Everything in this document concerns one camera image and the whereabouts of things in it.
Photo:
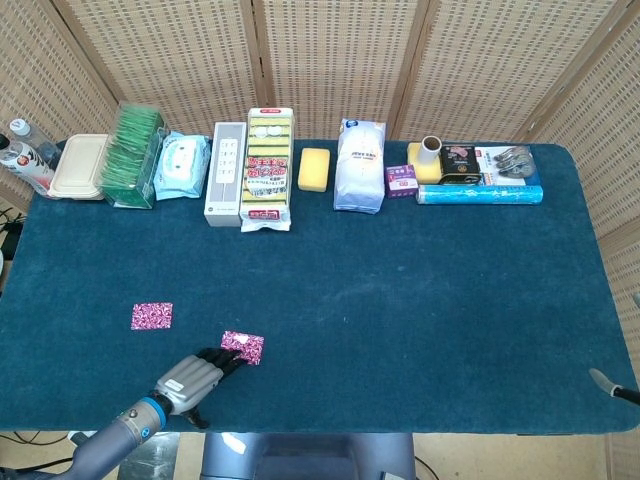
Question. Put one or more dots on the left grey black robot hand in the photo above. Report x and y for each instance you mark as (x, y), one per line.
(190, 382)

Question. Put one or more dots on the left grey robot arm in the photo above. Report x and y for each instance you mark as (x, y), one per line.
(115, 440)

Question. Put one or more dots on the metal floor plate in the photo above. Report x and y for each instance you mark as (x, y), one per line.
(150, 457)

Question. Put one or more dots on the grey robot torso base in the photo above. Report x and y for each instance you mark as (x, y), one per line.
(300, 460)

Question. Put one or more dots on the white power strip box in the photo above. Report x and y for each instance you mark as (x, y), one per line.
(225, 200)

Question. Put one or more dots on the light blue wet wipes pack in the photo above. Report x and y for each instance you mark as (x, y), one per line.
(180, 165)

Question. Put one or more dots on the yellow sponge multipack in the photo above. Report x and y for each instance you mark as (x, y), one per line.
(265, 175)

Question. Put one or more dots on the dark blue felt table cover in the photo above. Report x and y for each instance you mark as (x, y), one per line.
(400, 300)

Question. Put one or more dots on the clear box green tea bags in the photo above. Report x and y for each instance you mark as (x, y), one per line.
(127, 160)

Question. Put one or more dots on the beige lidded food container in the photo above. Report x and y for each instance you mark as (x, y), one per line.
(77, 165)

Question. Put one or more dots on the white paper bag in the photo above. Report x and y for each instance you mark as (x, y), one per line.
(357, 170)

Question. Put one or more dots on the white labelled drink bottle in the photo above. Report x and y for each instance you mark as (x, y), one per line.
(25, 165)

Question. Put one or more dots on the small purple box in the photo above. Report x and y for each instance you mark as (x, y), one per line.
(401, 181)

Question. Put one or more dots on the clear bottle white cap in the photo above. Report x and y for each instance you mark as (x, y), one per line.
(30, 137)

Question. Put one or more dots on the white roll with cardboard core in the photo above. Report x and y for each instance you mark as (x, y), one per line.
(429, 152)

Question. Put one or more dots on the blue cling film roll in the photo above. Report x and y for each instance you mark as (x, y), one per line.
(480, 194)

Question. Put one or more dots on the black tin can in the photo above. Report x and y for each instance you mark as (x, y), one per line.
(460, 165)

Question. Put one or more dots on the woven wooden folding screen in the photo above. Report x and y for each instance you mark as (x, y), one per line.
(325, 60)

